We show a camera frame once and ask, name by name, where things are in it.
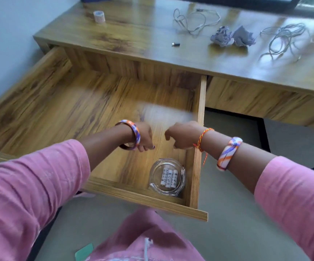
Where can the person's left hand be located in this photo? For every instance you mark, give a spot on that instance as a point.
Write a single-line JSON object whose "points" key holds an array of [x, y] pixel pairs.
{"points": [[144, 134]]}

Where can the person's right hand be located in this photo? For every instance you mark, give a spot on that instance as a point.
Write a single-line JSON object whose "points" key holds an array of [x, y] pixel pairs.
{"points": [[185, 134]]}

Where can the person's left fingers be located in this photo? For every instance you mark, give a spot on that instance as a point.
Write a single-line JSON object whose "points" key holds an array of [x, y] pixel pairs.
{"points": [[147, 147]]}

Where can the person's right fingers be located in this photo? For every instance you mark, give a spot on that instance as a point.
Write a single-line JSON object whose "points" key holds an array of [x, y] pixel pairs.
{"points": [[172, 134]]}

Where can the person's right forearm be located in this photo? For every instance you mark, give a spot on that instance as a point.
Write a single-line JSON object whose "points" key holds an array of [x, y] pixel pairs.
{"points": [[244, 163]]}

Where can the person's left forearm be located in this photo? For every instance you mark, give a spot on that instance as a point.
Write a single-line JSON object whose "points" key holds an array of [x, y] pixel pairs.
{"points": [[105, 145]]}

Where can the striped purple orange bangle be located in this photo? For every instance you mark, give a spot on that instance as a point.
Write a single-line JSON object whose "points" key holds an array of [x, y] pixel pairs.
{"points": [[135, 130], [229, 153]]}

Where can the white battery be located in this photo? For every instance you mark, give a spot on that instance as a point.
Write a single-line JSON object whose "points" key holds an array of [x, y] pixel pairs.
{"points": [[174, 179], [163, 177], [168, 178]]}

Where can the clear glass ashtray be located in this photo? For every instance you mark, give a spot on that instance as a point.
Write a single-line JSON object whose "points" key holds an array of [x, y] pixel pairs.
{"points": [[157, 187]]}

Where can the small black adapter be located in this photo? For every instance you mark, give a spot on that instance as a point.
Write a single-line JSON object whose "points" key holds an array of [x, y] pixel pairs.
{"points": [[175, 44]]}

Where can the wooden drawer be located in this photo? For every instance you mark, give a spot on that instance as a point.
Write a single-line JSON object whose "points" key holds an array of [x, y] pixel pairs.
{"points": [[64, 105]]}

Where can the wooden desk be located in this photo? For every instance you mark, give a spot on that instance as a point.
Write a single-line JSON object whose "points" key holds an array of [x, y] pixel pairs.
{"points": [[135, 32]]}

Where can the crumpled grey paper ball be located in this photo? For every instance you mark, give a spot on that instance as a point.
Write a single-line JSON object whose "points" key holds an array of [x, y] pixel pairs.
{"points": [[244, 36], [222, 36]]}

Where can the teal card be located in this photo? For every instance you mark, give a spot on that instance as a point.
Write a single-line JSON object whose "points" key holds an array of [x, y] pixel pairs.
{"points": [[84, 253]]}

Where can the pink long-sleeved garment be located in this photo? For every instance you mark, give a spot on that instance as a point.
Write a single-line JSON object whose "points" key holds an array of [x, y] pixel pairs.
{"points": [[23, 187]]}

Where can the black frame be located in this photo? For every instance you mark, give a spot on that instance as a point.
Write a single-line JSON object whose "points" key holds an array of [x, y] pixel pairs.
{"points": [[255, 2]]}

